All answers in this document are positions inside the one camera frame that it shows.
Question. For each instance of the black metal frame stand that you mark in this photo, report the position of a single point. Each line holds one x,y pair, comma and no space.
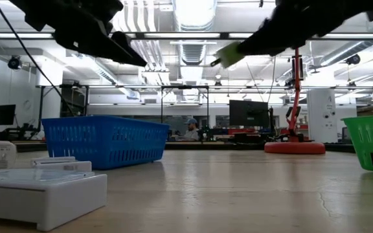
185,87

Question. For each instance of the blue plastic basket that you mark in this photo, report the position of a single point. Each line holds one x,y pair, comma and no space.
86,142

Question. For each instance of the small black monitor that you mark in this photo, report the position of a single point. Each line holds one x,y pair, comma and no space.
4,115

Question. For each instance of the black aluminium rig frame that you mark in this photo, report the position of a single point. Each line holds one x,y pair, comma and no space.
225,146

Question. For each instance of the white square pillar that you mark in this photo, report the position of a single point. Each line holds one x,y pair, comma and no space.
321,110

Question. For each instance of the red desk lamp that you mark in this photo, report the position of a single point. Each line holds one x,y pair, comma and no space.
295,148

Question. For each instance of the large black monitor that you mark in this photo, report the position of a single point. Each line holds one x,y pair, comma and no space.
248,113

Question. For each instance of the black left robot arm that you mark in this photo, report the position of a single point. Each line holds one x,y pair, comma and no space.
21,4

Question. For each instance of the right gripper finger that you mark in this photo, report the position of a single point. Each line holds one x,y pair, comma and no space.
270,39

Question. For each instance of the black storage shelf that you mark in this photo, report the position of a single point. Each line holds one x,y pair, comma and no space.
73,100

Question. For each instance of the black ceiling spotlight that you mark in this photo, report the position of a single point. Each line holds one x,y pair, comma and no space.
353,59
14,62

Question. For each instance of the person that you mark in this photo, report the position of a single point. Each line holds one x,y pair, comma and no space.
191,132

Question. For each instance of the white power bank with screen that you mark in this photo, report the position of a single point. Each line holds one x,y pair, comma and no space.
63,166

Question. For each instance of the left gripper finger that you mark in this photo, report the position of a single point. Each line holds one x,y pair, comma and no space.
125,42
86,42

